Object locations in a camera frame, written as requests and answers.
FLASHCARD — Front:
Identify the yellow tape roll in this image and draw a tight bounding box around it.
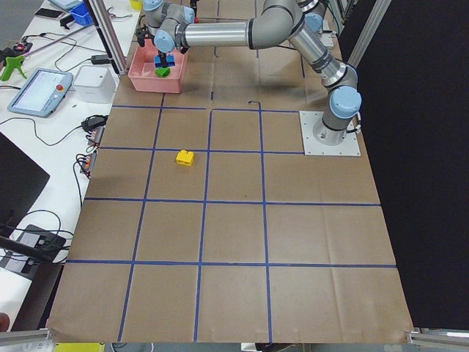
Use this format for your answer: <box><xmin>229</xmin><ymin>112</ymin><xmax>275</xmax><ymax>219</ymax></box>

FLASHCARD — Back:
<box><xmin>129</xmin><ymin>0</ymin><xmax>143</xmax><ymax>11</ymax></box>

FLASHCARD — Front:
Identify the aluminium frame post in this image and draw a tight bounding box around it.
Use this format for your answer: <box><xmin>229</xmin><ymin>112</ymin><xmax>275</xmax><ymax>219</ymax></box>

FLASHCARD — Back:
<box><xmin>84</xmin><ymin>0</ymin><xmax>128</xmax><ymax>76</ymax></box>

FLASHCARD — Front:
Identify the yellow toy block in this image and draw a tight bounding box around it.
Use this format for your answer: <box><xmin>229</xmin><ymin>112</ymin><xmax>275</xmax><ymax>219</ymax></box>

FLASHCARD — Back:
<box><xmin>175</xmin><ymin>150</ymin><xmax>195</xmax><ymax>166</ymax></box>

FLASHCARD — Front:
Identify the grabber reach tool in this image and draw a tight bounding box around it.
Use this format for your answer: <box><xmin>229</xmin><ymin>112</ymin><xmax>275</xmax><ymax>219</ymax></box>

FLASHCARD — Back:
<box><xmin>15</xmin><ymin>26</ymin><xmax>91</xmax><ymax>59</ymax></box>

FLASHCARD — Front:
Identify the black monitor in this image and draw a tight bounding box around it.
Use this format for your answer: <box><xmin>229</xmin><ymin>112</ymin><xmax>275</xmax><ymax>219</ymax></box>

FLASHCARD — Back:
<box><xmin>1</xmin><ymin>133</ymin><xmax>50</xmax><ymax>237</ymax></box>

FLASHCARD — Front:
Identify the green plastic clamp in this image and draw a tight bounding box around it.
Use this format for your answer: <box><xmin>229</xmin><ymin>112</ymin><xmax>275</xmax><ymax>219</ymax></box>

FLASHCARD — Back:
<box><xmin>1</xmin><ymin>55</ymin><xmax>27</xmax><ymax>81</ymax></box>

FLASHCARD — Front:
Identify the pink plastic box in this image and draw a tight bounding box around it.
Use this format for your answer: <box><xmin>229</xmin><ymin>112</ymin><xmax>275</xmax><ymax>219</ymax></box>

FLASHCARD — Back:
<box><xmin>128</xmin><ymin>39</ymin><xmax>188</xmax><ymax>94</ymax></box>

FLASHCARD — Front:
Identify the white cube device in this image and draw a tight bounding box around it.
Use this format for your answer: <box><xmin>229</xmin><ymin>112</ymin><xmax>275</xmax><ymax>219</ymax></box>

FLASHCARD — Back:
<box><xmin>73</xmin><ymin>65</ymin><xmax>116</xmax><ymax>103</ymax></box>

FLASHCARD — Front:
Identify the blue toy block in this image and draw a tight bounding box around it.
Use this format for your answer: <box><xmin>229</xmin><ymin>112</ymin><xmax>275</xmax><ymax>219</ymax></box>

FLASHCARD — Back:
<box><xmin>154</xmin><ymin>54</ymin><xmax>176</xmax><ymax>68</ymax></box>

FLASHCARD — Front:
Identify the green toy block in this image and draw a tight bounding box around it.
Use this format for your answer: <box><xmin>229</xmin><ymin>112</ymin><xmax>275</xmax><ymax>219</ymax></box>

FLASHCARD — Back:
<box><xmin>155</xmin><ymin>67</ymin><xmax>171</xmax><ymax>78</ymax></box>

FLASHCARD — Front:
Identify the teach pendant tablet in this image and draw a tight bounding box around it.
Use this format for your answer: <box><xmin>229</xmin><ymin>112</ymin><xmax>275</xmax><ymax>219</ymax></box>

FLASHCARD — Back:
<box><xmin>7</xmin><ymin>68</ymin><xmax>74</xmax><ymax>118</ymax></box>

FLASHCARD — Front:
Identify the blue storage bin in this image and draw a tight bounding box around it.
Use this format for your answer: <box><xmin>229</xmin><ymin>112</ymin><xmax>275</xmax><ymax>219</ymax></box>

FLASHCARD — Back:
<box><xmin>70</xmin><ymin>2</ymin><xmax>94</xmax><ymax>26</ymax></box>

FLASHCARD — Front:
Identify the black smartphone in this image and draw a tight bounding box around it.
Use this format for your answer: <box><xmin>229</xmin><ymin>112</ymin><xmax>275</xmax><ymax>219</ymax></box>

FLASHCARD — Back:
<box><xmin>35</xmin><ymin>8</ymin><xmax>64</xmax><ymax>19</ymax></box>

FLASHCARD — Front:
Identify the brown paper table cover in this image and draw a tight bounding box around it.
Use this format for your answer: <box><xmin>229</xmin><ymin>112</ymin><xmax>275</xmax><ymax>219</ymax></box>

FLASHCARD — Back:
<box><xmin>48</xmin><ymin>0</ymin><xmax>415</xmax><ymax>344</ymax></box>

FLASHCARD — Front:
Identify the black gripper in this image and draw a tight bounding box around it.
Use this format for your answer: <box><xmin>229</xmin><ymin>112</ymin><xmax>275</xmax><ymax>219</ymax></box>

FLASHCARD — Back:
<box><xmin>158</xmin><ymin>51</ymin><xmax>168</xmax><ymax>67</ymax></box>

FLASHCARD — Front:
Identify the black power adapter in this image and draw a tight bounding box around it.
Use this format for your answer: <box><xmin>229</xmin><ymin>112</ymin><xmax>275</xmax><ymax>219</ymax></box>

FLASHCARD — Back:
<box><xmin>90</xmin><ymin>54</ymin><xmax>110</xmax><ymax>65</ymax></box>

